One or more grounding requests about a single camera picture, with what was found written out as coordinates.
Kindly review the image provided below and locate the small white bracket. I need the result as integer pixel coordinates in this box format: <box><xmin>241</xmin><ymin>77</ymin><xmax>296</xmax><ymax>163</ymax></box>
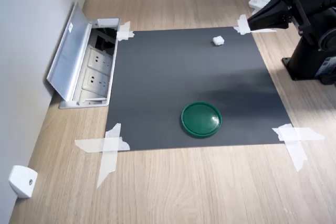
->
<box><xmin>7</xmin><ymin>165</ymin><xmax>38</xmax><ymax>199</ymax></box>

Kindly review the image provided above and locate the white power socket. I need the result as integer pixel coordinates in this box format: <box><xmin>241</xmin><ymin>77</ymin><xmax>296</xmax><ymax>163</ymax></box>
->
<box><xmin>87</xmin><ymin>47</ymin><xmax>113</xmax><ymax>69</ymax></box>
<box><xmin>81</xmin><ymin>68</ymin><xmax>110</xmax><ymax>91</ymax></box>

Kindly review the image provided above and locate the dark grey mat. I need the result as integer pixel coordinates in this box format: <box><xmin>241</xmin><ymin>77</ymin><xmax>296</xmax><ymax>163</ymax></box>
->
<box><xmin>104</xmin><ymin>26</ymin><xmax>293</xmax><ymax>152</ymax></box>

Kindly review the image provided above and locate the white tape piece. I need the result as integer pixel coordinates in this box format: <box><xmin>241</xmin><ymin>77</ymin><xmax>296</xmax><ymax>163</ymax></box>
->
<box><xmin>117</xmin><ymin>20</ymin><xmax>135</xmax><ymax>42</ymax></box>
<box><xmin>272</xmin><ymin>123</ymin><xmax>326</xmax><ymax>173</ymax></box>
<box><xmin>75</xmin><ymin>123</ymin><xmax>131</xmax><ymax>189</ymax></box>
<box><xmin>233</xmin><ymin>14</ymin><xmax>278</xmax><ymax>36</ymax></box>

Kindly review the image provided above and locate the round green lid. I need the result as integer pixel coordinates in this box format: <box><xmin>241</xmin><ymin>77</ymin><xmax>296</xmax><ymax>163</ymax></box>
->
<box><xmin>180</xmin><ymin>101</ymin><xmax>223</xmax><ymax>138</ymax></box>

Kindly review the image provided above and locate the grey partition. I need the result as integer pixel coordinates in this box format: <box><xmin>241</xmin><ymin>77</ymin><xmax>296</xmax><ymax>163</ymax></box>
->
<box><xmin>0</xmin><ymin>0</ymin><xmax>92</xmax><ymax>224</ymax></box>

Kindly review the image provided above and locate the silver cable duct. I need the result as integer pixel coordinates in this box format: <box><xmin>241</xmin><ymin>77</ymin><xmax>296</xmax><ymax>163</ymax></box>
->
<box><xmin>46</xmin><ymin>1</ymin><xmax>121</xmax><ymax>109</ymax></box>

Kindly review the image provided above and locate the small white plastic terminal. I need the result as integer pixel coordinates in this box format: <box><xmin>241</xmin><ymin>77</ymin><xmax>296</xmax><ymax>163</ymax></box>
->
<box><xmin>211</xmin><ymin>35</ymin><xmax>225</xmax><ymax>47</ymax></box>

